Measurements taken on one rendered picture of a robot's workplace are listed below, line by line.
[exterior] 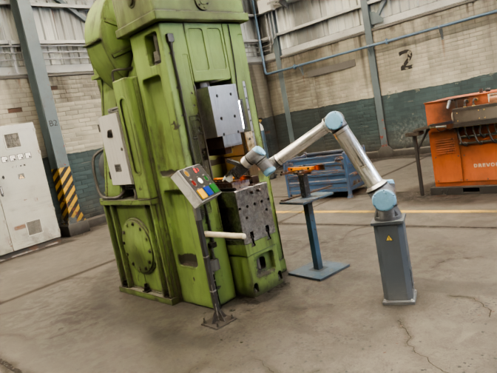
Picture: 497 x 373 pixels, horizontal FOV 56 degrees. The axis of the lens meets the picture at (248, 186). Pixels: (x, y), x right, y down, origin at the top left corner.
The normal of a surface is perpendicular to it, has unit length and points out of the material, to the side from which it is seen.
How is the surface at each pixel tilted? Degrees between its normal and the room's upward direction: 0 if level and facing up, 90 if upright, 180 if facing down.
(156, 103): 89
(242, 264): 89
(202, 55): 90
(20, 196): 90
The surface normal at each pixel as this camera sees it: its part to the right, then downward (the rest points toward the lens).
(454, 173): -0.67, 0.22
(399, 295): -0.44, 0.14
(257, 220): 0.69, -0.03
